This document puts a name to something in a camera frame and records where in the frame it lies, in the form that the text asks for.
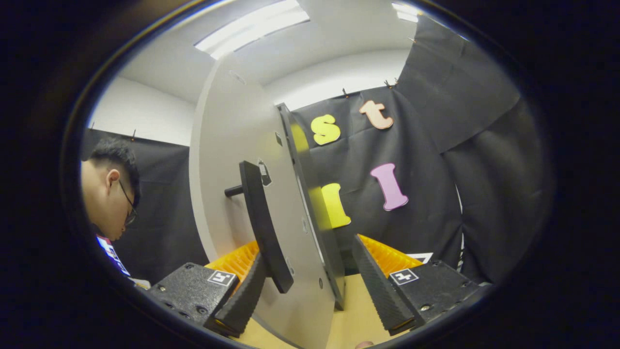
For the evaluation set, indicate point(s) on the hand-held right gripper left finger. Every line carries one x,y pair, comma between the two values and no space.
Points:
193,291

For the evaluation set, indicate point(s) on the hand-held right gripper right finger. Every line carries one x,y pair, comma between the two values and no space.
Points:
382,291

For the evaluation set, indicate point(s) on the beige cabinet door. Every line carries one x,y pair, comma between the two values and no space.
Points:
227,135

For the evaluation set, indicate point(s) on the black-framed glasses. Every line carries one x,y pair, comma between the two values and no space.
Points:
130,208

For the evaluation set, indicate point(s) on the person's head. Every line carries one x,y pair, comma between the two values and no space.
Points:
104,194

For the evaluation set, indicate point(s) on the black backdrop cloth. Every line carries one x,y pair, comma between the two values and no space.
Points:
426,145

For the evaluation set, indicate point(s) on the ceiling light panel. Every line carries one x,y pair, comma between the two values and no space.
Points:
252,29
404,12

